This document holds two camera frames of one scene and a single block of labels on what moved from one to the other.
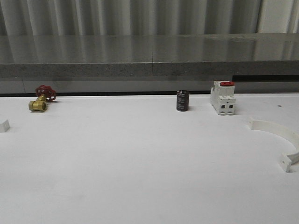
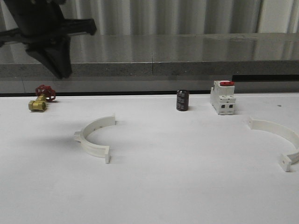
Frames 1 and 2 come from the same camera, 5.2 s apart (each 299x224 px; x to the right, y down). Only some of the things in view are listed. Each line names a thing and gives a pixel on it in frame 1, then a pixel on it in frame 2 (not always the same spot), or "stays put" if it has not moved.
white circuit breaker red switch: (222, 97) stays put
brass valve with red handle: (46, 94) stays put
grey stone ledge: (81, 63) stays put
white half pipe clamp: (5, 126) → (81, 136)
